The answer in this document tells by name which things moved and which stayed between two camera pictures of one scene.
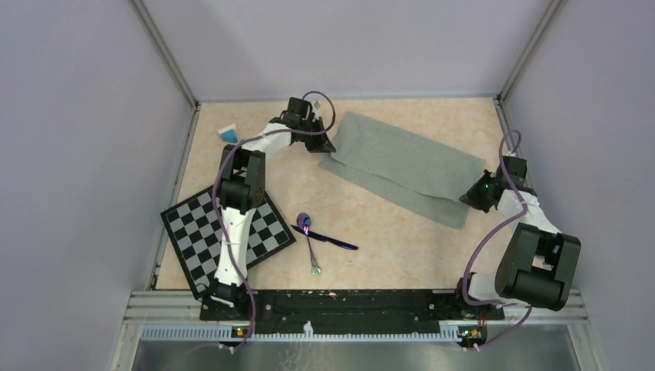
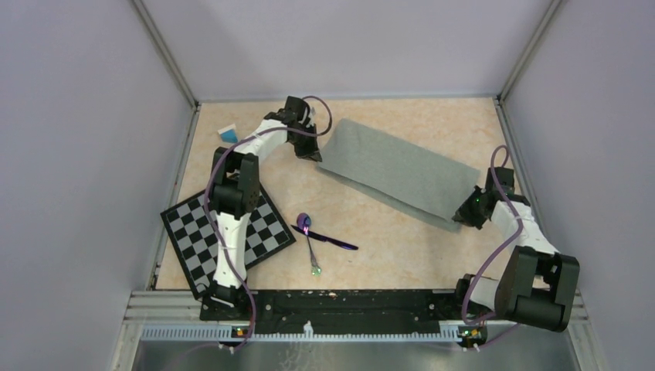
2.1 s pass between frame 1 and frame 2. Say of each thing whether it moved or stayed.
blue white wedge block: stayed
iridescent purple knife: stayed
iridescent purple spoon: stayed
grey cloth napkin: moved
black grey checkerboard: stayed
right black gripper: moved
